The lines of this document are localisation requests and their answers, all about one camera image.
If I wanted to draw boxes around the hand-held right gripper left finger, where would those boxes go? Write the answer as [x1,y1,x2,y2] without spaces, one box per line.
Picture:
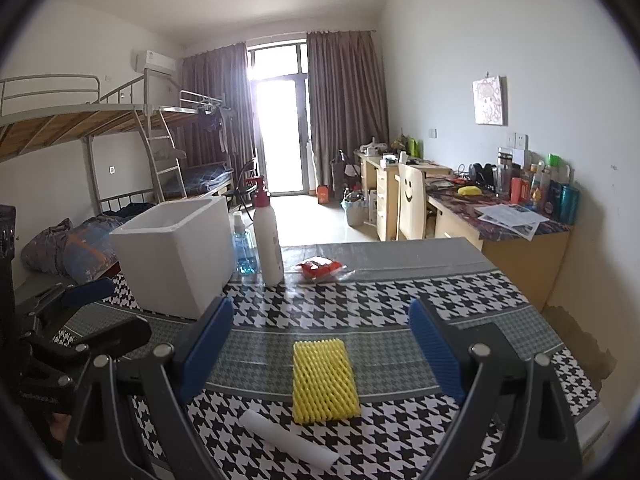
[64,296,235,480]

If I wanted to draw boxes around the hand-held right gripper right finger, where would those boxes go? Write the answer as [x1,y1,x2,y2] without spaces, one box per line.
[407,297,583,480]

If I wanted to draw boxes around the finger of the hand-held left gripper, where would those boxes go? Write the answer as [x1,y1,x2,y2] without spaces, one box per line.
[15,276,117,321]
[20,317,152,386]

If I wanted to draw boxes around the white foam box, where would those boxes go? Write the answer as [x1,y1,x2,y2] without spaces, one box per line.
[109,195,237,320]

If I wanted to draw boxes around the yellow foam net sleeve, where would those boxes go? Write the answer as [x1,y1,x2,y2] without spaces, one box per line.
[292,338,362,423]

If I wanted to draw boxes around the person's left hand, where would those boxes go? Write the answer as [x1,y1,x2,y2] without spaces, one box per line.
[50,411,72,456]

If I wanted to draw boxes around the blue quilt with orange stripes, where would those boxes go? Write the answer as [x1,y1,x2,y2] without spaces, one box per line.
[65,214,122,286]

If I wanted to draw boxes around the grey purple cloth bundle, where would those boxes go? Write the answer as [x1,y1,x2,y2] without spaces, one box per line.
[20,219,74,277]

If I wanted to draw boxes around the houndstooth tablecloth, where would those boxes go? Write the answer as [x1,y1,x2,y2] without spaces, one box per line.
[50,237,610,480]

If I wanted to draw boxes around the blue liquid pump bottle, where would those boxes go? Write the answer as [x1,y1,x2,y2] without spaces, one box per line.
[231,211,259,275]

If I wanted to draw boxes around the white spray bottle red nozzle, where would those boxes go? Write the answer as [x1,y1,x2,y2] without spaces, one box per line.
[251,176,286,287]

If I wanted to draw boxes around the wooden desk with patterned cover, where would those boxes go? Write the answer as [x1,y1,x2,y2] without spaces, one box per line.
[425,180,574,312]

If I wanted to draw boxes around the white foam roll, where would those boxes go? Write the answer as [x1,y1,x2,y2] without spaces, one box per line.
[237,409,339,472]

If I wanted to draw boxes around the red packet in clear bag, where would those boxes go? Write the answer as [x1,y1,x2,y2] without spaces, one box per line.
[295,256,357,282]

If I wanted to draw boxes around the wooden chair with smiley face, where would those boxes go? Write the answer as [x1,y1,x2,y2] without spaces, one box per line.
[396,162,429,242]

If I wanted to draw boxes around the printed paper sheets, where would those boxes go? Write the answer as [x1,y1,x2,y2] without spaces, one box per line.
[472,202,549,239]

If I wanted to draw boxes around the blue checked bedding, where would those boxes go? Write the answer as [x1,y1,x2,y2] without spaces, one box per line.
[162,162,233,197]

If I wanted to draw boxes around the white bucket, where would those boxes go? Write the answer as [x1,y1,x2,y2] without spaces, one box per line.
[342,200,366,227]

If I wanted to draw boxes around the black folding chair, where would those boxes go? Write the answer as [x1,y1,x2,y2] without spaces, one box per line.
[234,158,259,211]

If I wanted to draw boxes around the wooden desk with drawers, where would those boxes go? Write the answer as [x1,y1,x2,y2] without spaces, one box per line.
[359,152,453,242]

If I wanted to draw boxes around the grey metal bunk bed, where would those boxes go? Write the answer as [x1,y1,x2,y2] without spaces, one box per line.
[145,90,236,202]
[0,74,188,288]

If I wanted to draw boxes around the black headphones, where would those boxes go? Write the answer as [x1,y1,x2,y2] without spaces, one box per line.
[467,162,496,189]

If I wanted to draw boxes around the grey thermos bottle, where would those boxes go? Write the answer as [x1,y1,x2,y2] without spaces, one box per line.
[496,147,516,201]

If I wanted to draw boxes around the dark blue bottle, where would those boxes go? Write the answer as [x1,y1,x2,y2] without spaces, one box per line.
[545,181,563,219]

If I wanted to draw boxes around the teal bottle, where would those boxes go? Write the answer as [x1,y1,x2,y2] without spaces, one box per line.
[559,185,581,225]

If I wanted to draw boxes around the black bag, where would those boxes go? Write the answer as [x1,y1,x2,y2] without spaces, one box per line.
[330,150,361,192]

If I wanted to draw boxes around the dark hanging clothes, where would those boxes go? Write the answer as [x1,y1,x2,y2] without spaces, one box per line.
[200,105,227,132]

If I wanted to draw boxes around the brown curtain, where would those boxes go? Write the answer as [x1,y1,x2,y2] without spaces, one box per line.
[306,30,390,192]
[181,42,257,196]

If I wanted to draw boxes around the glass balcony door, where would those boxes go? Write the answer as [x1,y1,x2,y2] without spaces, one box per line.
[247,42,313,197]

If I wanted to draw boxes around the white air conditioner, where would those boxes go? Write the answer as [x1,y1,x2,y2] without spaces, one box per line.
[132,50,177,75]

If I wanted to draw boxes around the wall poster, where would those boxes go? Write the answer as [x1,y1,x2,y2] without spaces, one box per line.
[472,76,507,126]

